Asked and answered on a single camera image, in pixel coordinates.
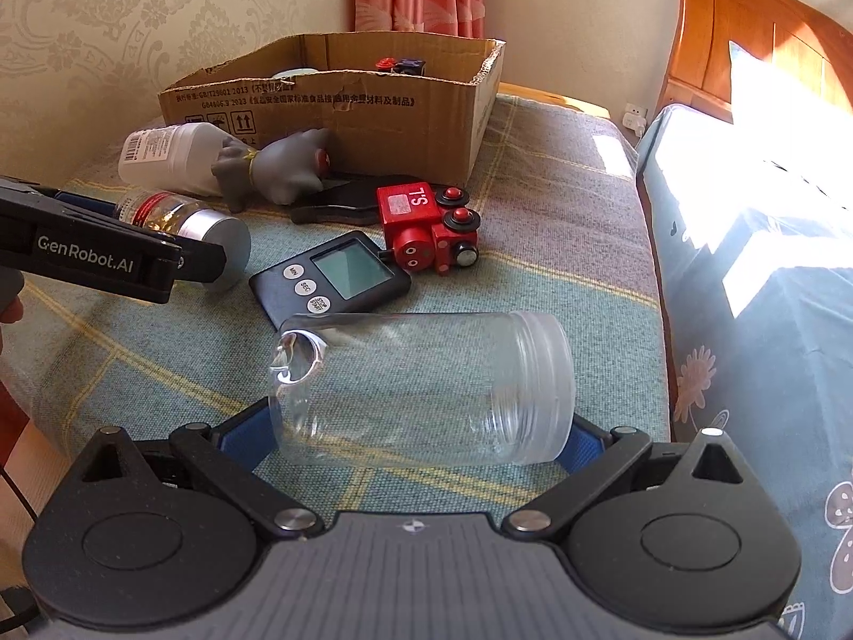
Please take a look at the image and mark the black digital timer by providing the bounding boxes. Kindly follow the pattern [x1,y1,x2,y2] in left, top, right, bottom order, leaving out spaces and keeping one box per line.
[248,230,413,330]

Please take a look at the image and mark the plaid cloth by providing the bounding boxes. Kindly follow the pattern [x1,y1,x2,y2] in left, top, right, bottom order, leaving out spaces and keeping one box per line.
[0,93,673,481]

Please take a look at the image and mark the black glossy plastic piece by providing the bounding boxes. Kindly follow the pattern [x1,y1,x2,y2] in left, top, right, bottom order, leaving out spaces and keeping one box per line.
[289,175,385,226]

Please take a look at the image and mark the person's left hand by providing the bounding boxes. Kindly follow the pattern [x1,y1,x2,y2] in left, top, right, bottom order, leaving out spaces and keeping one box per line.
[0,299,25,356]

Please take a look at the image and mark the grey rubber toy figure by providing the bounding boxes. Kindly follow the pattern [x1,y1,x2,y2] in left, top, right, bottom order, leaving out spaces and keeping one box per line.
[212,128,334,214]

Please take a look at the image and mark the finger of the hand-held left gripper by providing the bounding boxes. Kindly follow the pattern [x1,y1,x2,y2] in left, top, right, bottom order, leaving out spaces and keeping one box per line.
[160,233,229,285]
[53,190,125,218]

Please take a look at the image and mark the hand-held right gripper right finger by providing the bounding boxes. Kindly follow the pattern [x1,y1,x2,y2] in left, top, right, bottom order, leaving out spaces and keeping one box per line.
[501,412,749,540]

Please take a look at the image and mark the clear plastic case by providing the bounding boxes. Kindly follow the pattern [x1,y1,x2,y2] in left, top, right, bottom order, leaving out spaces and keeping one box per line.
[267,310,575,468]

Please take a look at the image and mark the red wooden toy train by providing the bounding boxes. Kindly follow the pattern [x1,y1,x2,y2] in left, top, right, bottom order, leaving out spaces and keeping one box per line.
[376,181,482,276]

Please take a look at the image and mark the wooden bed headboard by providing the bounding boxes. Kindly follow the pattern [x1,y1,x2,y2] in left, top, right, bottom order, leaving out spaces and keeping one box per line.
[656,0,853,122]

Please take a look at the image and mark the thin black cable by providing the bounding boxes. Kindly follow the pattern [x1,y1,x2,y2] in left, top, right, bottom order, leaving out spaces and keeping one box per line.
[0,467,39,525]

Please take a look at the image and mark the white pillow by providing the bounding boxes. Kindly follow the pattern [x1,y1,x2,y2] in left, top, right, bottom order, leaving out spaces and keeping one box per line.
[728,40,853,171]

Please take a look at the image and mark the brown cardboard box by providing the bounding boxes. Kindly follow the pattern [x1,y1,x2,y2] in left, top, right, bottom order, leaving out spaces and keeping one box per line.
[158,32,508,188]

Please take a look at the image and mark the wooden nightstand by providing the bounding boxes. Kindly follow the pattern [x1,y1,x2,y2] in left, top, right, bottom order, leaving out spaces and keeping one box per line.
[496,82,610,118]

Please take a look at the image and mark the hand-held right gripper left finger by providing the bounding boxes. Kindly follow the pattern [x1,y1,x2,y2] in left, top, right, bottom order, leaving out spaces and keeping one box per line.
[81,398,324,540]

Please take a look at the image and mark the red and blue wheeled toy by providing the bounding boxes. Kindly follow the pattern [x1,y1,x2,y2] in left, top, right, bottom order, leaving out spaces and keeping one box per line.
[373,55,428,78]

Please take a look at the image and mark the small glass jar silver lid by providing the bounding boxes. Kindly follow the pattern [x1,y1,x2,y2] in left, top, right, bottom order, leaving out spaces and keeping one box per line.
[113,190,253,292]

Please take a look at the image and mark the white plastic bottle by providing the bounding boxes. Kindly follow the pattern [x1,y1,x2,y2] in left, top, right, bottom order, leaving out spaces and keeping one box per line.
[118,122,234,198]

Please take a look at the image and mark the blue floral bed sheet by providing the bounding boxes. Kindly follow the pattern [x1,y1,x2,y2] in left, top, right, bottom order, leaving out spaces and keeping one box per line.
[636,103,853,640]

